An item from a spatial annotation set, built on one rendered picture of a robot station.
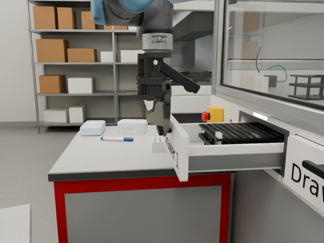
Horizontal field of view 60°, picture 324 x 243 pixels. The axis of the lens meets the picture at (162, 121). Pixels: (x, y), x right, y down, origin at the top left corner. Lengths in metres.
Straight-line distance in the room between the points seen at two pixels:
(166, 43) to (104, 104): 4.32
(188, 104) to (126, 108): 3.44
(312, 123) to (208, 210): 0.51
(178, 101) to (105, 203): 0.81
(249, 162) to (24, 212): 0.51
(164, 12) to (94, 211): 0.63
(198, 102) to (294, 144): 1.00
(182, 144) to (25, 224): 0.36
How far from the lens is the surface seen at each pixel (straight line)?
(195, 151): 0.64
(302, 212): 0.68
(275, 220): 0.79
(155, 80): 0.69
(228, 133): 0.75
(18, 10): 5.32
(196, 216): 0.99
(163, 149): 1.03
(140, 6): 0.53
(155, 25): 0.69
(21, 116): 5.38
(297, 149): 0.63
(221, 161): 0.66
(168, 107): 0.69
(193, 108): 1.58
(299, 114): 0.65
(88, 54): 4.56
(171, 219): 0.98
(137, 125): 1.28
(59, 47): 4.62
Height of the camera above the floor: 1.08
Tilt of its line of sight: 12 degrees down
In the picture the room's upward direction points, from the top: straight up
